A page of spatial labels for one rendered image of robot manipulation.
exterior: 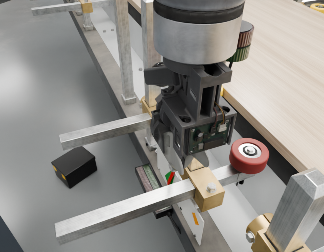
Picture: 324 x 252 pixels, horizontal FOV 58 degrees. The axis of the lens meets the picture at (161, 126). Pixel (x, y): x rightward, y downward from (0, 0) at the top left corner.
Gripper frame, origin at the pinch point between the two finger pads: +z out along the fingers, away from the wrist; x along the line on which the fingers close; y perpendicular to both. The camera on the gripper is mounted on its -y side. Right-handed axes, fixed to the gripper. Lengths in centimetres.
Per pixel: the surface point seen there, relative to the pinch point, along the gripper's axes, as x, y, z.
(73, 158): -19, -96, 89
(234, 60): 11.7, -6.2, -12.4
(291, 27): 73, -56, 10
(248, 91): 32.5, -24.9, 10.4
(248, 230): 6.2, 12.2, 5.7
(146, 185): 0.4, -19.6, 30.3
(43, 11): -15, -128, 16
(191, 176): 5.9, -5.8, 13.4
